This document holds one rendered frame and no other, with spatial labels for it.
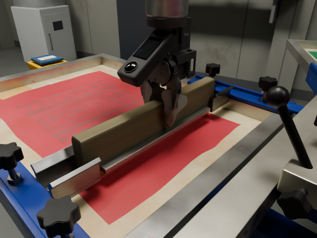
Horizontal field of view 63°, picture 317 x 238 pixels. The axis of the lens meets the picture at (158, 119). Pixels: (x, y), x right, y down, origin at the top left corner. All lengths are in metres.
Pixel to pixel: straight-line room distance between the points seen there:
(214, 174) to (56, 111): 0.48
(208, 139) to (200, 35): 2.95
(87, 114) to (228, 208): 0.49
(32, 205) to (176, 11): 0.37
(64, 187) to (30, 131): 0.29
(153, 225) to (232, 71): 3.17
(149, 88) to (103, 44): 3.88
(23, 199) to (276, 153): 0.39
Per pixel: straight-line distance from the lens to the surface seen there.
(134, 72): 0.43
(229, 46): 3.41
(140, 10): 1.13
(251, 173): 0.39
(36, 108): 0.80
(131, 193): 0.47
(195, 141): 0.59
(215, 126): 0.66
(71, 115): 0.73
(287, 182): 0.37
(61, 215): 0.31
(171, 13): 0.46
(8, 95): 0.94
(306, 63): 1.16
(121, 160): 0.47
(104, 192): 0.48
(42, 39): 4.20
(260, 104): 0.70
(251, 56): 3.37
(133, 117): 0.47
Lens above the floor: 1.29
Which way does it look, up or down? 29 degrees down
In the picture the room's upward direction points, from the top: straight up
